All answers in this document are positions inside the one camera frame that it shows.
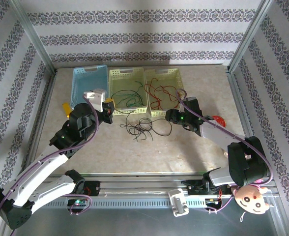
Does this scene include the slotted grey cable duct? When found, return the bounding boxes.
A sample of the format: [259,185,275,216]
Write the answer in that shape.
[36,198,236,209]

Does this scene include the thin black cable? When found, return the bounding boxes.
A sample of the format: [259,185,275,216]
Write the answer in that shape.
[151,118,173,137]
[119,112,157,143]

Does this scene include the small board with green LED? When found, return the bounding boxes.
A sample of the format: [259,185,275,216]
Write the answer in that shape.
[67,198,88,209]

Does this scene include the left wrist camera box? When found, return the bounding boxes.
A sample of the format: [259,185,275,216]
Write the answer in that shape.
[84,88,106,112]

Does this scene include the round red and white tin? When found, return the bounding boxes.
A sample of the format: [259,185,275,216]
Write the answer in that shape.
[211,115,226,127]

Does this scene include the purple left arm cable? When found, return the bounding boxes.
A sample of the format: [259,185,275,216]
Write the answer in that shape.
[0,95,100,236]

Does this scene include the pale yellow perforated plastic basket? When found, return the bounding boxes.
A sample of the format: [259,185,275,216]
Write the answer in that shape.
[108,67,149,116]
[144,68,186,118]

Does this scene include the white plastic bracket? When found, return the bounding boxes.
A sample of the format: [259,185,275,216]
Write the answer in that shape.
[168,189,190,217]

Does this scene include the plush doll with pink bow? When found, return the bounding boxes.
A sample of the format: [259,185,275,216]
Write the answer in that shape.
[234,180,274,223]

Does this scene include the aluminium frame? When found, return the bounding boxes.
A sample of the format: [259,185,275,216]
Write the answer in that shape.
[0,0,283,236]

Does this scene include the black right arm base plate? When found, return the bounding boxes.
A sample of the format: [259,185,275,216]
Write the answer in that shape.
[181,179,233,197]

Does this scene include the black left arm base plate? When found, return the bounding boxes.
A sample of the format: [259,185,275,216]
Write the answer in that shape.
[73,180,101,197]

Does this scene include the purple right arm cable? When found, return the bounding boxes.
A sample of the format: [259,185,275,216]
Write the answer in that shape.
[175,88,274,214]

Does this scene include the yellow rectangular block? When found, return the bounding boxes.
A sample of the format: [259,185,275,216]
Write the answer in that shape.
[62,102,72,118]

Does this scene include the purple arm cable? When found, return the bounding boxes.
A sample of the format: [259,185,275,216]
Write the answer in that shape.
[0,95,100,236]
[175,88,274,214]

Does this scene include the light blue perforated plastic basket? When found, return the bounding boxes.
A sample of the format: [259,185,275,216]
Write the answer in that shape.
[70,64,110,111]

